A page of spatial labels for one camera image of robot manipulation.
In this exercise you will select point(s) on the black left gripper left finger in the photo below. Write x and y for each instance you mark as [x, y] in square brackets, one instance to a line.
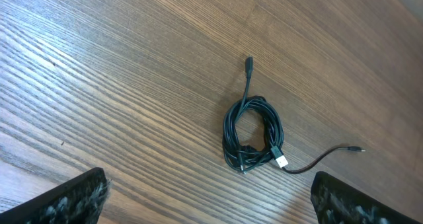
[79, 200]

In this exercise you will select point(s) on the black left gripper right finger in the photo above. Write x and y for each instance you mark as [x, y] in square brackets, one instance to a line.
[337, 202]

